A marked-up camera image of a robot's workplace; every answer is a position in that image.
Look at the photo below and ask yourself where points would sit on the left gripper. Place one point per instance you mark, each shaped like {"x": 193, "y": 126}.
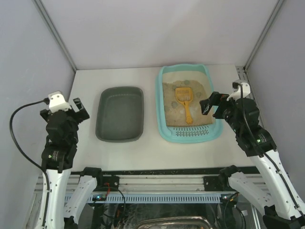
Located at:
{"x": 82, "y": 114}

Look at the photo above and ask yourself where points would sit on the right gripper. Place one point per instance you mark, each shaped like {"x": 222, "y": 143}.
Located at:
{"x": 216, "y": 109}

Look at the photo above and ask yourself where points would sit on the orange litter scoop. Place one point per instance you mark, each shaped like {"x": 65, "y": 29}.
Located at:
{"x": 184, "y": 95}

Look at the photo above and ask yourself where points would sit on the pale green waste ball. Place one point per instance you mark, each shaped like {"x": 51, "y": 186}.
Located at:
{"x": 174, "y": 104}

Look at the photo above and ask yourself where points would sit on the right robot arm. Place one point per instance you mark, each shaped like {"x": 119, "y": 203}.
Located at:
{"x": 281, "y": 207}

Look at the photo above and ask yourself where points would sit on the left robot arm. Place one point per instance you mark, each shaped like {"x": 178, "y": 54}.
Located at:
{"x": 57, "y": 161}

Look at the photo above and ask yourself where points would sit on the teal litter box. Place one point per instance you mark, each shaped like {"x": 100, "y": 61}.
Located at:
{"x": 185, "y": 134}

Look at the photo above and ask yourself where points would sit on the beige cat litter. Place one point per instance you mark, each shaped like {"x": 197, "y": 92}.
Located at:
{"x": 176, "y": 117}

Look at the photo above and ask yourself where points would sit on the dark grey plastic tray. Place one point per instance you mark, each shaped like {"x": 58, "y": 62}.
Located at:
{"x": 120, "y": 115}

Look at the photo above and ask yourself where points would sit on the metal bowl below table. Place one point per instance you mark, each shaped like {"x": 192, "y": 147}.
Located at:
{"x": 186, "y": 222}

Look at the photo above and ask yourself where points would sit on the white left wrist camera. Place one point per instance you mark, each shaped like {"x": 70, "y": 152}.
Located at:
{"x": 57, "y": 102}

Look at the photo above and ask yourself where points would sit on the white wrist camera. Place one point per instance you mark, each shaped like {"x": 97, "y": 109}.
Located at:
{"x": 57, "y": 102}
{"x": 241, "y": 89}

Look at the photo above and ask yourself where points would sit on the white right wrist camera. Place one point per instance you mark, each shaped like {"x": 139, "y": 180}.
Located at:
{"x": 241, "y": 89}

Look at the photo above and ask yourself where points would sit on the aluminium mounting rail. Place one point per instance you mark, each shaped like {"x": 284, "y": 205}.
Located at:
{"x": 154, "y": 184}

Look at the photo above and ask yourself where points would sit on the blue slotted cable duct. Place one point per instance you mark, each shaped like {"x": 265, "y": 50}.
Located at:
{"x": 155, "y": 198}

